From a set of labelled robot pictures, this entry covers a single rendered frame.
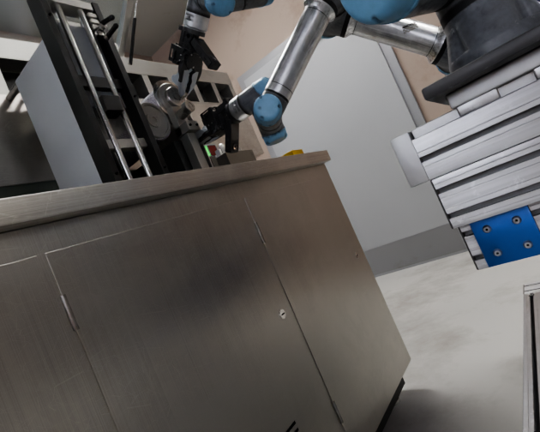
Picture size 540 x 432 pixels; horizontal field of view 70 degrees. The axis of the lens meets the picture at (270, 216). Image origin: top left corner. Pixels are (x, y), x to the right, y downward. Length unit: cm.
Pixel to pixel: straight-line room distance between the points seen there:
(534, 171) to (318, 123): 281
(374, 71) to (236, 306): 264
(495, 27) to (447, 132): 16
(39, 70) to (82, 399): 93
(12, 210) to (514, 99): 73
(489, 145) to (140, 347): 64
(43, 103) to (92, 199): 66
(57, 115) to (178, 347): 77
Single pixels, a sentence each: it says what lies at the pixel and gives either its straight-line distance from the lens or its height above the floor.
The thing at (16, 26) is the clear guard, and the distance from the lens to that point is 170.
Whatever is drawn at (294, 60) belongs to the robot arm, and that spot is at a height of 110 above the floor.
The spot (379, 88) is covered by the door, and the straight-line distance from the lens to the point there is 322.
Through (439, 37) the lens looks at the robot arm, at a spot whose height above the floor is 103.
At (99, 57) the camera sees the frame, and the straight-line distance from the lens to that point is 113.
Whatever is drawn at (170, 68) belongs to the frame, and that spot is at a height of 163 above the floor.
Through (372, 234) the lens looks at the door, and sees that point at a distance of 334.
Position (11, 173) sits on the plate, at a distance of 138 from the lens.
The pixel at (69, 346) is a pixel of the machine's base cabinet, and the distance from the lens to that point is 65.
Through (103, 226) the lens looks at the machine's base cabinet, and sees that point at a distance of 72.
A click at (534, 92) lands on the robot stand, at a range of 69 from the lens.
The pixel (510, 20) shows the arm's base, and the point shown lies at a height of 85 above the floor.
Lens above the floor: 71
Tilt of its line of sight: 2 degrees up
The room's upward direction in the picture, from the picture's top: 24 degrees counter-clockwise
